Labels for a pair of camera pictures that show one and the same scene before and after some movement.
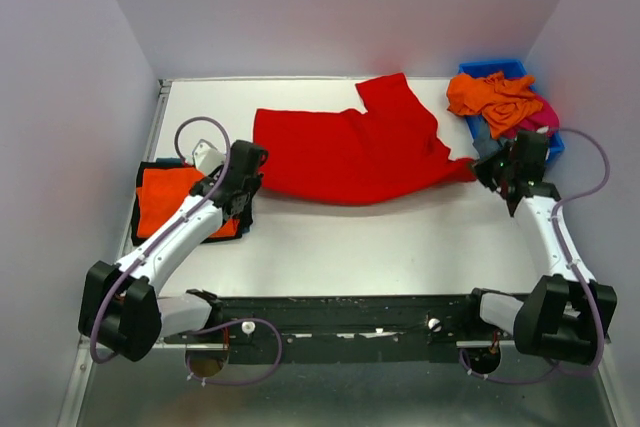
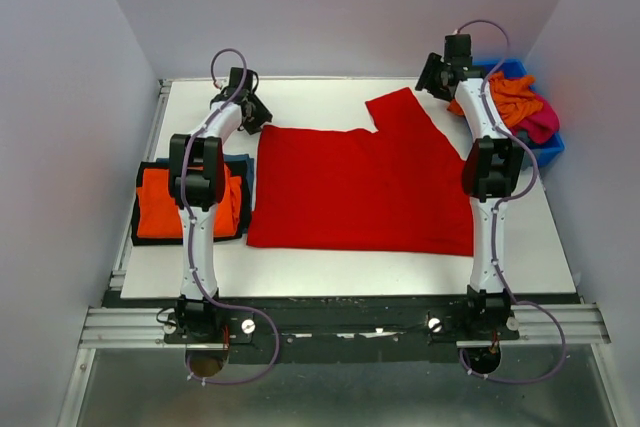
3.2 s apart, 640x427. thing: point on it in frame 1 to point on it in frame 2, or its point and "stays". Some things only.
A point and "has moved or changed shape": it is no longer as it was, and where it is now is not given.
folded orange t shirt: x=162 y=189 stays
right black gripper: x=482 y=167 to x=432 y=63
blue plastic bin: x=555 y=149 to x=512 y=68
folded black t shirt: x=245 y=226 stays
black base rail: x=347 y=329 stays
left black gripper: x=255 y=182 to x=263 y=115
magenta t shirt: x=546 y=116 stays
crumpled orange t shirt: x=500 y=101 stays
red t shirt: x=390 y=151 has moved or changed shape
